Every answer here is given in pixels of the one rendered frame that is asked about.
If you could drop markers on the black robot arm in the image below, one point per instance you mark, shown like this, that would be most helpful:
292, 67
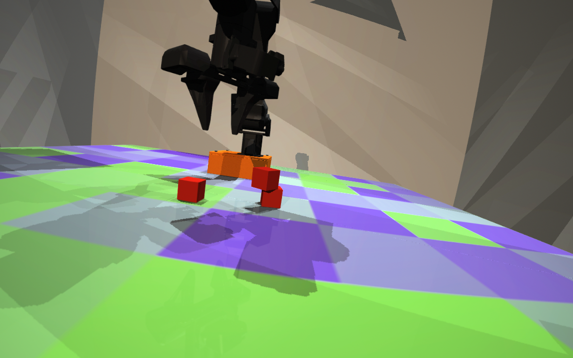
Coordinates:
259, 17

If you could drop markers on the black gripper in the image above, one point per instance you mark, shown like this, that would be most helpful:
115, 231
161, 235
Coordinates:
203, 76

